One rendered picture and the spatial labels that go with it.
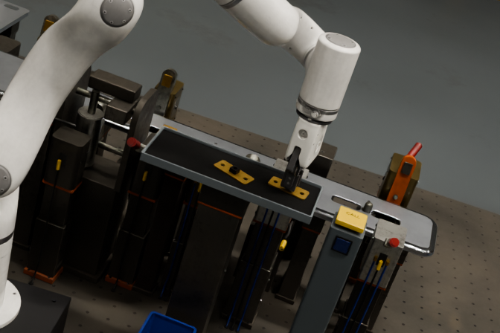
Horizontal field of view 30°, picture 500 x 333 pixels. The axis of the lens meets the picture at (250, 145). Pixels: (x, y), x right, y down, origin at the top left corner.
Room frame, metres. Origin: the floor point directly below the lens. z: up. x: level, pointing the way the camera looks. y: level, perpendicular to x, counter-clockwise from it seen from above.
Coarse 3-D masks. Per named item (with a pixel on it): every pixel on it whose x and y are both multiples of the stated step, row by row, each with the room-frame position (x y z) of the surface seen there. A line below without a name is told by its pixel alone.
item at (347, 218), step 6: (342, 210) 1.66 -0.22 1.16; (348, 210) 1.67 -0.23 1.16; (354, 210) 1.68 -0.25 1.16; (342, 216) 1.64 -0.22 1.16; (348, 216) 1.64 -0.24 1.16; (354, 216) 1.65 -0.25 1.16; (360, 216) 1.66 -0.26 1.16; (366, 216) 1.67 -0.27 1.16; (336, 222) 1.62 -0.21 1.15; (342, 222) 1.62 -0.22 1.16; (348, 222) 1.62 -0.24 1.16; (354, 222) 1.63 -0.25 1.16; (360, 222) 1.64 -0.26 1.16; (354, 228) 1.62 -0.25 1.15; (360, 228) 1.62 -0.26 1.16
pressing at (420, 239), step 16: (0, 64) 2.12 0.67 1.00; (16, 64) 2.15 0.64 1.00; (0, 80) 2.04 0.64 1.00; (0, 96) 1.97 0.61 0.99; (128, 128) 2.00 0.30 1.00; (160, 128) 2.05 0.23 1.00; (176, 128) 2.08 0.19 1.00; (192, 128) 2.11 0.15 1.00; (224, 144) 2.08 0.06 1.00; (272, 160) 2.07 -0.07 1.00; (320, 176) 2.07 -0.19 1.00; (336, 192) 2.02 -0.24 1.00; (352, 192) 2.04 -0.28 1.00; (320, 208) 1.92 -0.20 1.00; (336, 208) 1.94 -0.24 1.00; (384, 208) 2.01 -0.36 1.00; (400, 208) 2.04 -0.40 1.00; (368, 224) 1.91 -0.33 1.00; (400, 224) 1.96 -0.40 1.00; (416, 224) 1.98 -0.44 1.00; (432, 224) 2.01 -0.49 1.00; (416, 240) 1.91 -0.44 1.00; (432, 240) 1.94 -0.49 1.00
